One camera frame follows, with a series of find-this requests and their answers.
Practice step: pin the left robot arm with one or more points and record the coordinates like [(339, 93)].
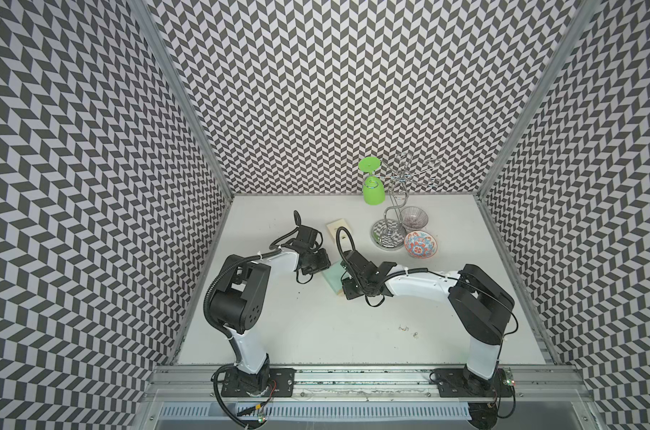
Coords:
[(234, 301)]

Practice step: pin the clear purple glass bowl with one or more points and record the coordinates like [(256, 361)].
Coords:
[(414, 218)]

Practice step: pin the chrome wire jewelry stand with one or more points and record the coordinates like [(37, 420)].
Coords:
[(398, 176)]

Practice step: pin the mint green jewelry box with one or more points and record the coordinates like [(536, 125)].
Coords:
[(334, 276)]

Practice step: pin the colourful patterned ceramic bowl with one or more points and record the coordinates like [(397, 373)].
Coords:
[(420, 244)]

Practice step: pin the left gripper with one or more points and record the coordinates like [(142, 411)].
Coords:
[(325, 262)]

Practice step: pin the green plastic wine glass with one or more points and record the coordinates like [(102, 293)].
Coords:
[(373, 189)]

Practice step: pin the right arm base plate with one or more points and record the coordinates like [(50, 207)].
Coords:
[(460, 383)]

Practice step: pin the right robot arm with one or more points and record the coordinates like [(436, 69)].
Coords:
[(482, 306)]

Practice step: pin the aluminium front rail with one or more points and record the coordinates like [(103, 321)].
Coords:
[(373, 383)]

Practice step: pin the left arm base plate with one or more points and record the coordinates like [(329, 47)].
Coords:
[(278, 382)]

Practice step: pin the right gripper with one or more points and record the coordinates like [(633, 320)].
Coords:
[(349, 292)]

